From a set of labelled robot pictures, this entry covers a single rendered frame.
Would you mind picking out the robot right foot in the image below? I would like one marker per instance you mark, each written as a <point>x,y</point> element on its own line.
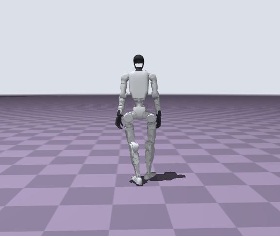
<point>146,176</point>

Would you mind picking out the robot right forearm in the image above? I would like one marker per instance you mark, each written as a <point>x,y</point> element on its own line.
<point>157,104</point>

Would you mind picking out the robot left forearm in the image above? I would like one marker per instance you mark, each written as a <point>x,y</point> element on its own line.
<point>121,105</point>

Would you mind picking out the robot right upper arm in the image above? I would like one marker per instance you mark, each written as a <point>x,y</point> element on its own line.
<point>154,86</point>

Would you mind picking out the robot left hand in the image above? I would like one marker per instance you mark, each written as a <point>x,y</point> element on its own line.
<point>118,119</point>

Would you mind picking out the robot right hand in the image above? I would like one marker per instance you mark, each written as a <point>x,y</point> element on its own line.
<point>158,120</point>

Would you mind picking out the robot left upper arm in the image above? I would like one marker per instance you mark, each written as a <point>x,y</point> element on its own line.
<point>124,79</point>

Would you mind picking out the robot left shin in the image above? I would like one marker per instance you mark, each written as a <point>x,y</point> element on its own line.
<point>135,160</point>

